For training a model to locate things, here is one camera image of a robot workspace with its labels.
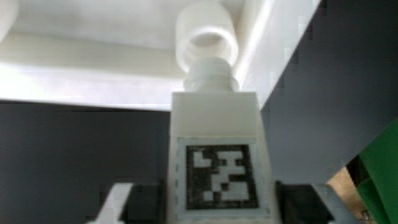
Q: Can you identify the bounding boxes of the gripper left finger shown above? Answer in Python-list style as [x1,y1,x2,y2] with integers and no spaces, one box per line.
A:
[87,182,165,224]

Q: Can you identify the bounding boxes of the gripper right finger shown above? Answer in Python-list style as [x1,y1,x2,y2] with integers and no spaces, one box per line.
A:
[275,181,362,224]

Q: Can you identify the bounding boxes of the white square tabletop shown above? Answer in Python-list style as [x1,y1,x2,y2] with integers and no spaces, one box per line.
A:
[0,0,321,111]

